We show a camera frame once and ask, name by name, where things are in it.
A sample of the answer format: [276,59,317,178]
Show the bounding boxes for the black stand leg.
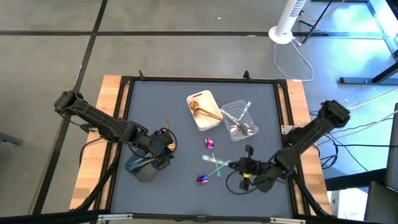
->
[300,0,334,45]

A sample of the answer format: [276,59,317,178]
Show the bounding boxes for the black cable conduit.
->
[74,161,121,212]
[292,174,330,217]

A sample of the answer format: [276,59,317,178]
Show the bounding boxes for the gold spoon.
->
[189,101,224,121]
[192,108,218,121]
[164,116,177,151]

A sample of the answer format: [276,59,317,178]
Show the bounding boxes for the black floor cable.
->
[310,124,398,174]

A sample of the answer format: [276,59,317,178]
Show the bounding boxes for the grey chair base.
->
[0,131,24,146]

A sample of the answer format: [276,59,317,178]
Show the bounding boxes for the white floor cable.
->
[346,86,398,110]

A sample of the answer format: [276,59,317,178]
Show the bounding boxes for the clear plastic bin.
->
[219,99,259,142]

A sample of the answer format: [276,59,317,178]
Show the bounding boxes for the yellow floor cable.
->
[298,0,346,23]

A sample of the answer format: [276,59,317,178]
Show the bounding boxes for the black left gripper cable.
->
[160,126,178,154]

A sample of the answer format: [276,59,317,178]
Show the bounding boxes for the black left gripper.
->
[144,128,175,171]

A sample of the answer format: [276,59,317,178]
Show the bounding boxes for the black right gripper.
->
[228,144,265,191]

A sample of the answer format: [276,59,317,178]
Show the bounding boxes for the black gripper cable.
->
[224,169,261,196]
[160,126,178,154]

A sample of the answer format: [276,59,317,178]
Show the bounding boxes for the silver metal bracket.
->
[280,124,295,136]

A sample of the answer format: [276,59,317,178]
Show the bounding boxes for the grey cabinet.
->
[363,102,398,224]

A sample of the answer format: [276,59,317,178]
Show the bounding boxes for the white power cable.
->
[272,36,315,82]

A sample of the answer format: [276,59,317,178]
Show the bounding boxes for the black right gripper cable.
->
[224,169,261,196]

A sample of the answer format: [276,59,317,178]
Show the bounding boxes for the white tower fan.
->
[268,0,308,45]

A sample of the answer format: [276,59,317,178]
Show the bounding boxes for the rainbow iridescent spoon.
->
[196,159,233,185]
[126,161,155,172]
[125,157,154,169]
[204,136,223,178]

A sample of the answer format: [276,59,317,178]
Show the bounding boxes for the white plastic bin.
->
[185,90,225,132]

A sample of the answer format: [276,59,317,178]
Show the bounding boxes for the grey translucent plastic bin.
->
[124,151,165,184]

